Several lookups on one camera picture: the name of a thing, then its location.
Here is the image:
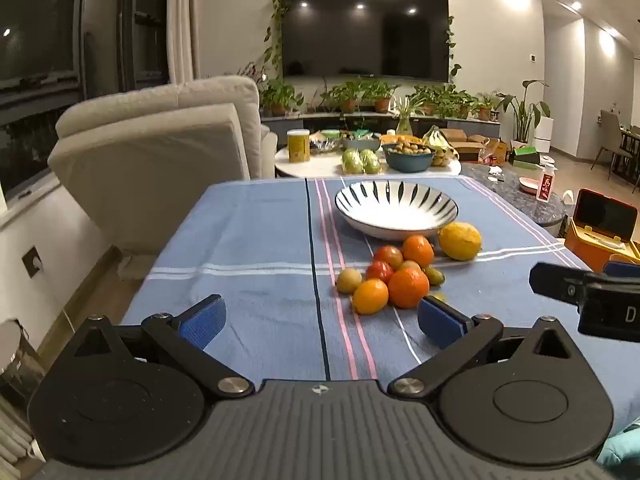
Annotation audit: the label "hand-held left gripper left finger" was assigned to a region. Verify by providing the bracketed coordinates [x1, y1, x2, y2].
[75, 294, 255, 401]

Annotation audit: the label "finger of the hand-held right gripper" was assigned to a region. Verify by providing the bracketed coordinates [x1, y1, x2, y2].
[602, 260, 640, 280]
[529, 261, 588, 307]

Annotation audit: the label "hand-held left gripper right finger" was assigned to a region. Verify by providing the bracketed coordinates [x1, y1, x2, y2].
[387, 296, 576, 400]

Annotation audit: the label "yellowish orange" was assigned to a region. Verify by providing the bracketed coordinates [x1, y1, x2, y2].
[352, 278, 390, 316]

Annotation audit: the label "small red apple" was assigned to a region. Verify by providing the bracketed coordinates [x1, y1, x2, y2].
[372, 245, 404, 270]
[365, 260, 396, 285]

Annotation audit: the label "large yellow lemon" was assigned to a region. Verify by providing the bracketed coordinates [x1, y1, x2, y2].
[438, 222, 483, 262]

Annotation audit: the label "white blue striped bowl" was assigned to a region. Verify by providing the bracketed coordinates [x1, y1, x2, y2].
[334, 180, 460, 241]

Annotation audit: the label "orange open tool case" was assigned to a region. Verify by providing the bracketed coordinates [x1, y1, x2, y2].
[564, 188, 640, 273]

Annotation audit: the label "blue striped tablecloth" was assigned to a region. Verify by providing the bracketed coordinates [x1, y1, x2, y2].
[121, 176, 640, 433]

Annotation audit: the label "grey marble round table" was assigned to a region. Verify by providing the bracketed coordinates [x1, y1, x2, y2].
[460, 162, 576, 226]

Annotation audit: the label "white bottle with red label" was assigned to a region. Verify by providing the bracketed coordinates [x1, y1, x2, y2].
[536, 165, 556, 203]

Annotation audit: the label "dark dining table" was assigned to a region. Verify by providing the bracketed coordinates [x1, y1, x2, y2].
[620, 127, 640, 186]

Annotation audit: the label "green box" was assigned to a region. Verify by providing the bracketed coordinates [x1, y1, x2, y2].
[512, 146, 541, 168]

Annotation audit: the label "grey dining chair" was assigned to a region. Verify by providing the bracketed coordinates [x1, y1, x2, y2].
[591, 109, 628, 181]

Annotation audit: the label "red snack bag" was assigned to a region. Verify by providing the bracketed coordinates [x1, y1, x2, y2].
[477, 142, 508, 165]

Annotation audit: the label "white air purifier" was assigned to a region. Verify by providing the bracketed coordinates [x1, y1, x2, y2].
[534, 116, 555, 153]

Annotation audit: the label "open cardboard box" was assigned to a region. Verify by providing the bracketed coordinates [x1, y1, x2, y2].
[440, 129, 493, 150]

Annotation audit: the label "large teal bowl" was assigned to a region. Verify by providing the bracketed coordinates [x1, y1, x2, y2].
[382, 144, 437, 173]

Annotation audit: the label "tall large-leaf plant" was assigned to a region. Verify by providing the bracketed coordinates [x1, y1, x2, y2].
[495, 79, 551, 146]

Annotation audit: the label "beige recliner sofa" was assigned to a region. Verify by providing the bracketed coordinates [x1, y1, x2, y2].
[47, 76, 278, 253]

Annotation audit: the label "bunch of bananas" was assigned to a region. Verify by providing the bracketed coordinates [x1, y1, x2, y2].
[422, 126, 461, 167]

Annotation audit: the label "potted green plant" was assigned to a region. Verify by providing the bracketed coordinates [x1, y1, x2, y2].
[475, 92, 501, 122]
[327, 80, 368, 114]
[362, 80, 401, 113]
[260, 79, 305, 117]
[447, 87, 478, 120]
[407, 84, 453, 117]

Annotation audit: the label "metal trash can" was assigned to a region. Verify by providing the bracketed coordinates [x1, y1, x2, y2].
[0, 319, 46, 411]

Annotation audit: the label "white round coffee table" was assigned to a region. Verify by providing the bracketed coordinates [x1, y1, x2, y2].
[274, 146, 463, 178]

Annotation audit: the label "small teal bowl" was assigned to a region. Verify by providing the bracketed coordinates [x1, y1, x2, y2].
[342, 132, 383, 152]

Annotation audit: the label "yellow can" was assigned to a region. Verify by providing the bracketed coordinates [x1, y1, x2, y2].
[287, 129, 312, 163]

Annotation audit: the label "glass vase with green plant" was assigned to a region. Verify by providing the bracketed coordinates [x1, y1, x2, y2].
[392, 95, 418, 136]

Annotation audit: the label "dark snack packets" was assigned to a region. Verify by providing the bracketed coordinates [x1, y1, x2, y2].
[310, 132, 343, 153]

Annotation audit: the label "red flower plant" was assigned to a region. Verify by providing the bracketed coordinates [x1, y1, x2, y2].
[240, 62, 268, 86]

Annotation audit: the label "beige curtain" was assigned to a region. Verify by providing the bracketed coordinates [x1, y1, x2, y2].
[166, 0, 201, 83]

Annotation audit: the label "dark window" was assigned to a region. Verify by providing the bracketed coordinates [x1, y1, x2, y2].
[0, 0, 168, 201]

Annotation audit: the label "dark wall outlet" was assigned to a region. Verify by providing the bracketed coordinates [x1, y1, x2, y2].
[21, 246, 45, 279]

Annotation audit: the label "black wall television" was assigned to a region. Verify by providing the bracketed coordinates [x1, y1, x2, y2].
[281, 0, 451, 82]

